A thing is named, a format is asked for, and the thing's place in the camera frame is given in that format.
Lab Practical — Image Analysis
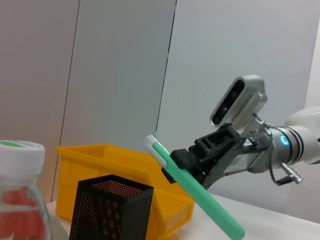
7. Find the yellow plastic storage bin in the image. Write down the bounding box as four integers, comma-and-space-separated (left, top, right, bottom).
55, 143, 196, 238

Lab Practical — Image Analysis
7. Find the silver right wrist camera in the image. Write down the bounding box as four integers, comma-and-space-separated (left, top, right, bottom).
209, 74, 268, 137

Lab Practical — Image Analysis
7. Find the green utility knife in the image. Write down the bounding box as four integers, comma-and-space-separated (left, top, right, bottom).
144, 134, 246, 240

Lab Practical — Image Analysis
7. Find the black mesh pen holder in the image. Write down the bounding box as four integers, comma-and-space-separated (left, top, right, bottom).
69, 174, 155, 240

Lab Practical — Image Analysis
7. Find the silver right arm elbow plug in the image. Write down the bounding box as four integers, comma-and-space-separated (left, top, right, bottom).
279, 162, 305, 185

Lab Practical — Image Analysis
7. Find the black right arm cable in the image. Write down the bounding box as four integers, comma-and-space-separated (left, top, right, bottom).
267, 129, 292, 187

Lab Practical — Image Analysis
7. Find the clear green-label water bottle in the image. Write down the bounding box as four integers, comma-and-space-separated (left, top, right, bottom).
0, 140, 53, 240

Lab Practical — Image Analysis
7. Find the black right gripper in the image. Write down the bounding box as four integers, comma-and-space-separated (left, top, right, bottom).
161, 123, 271, 190

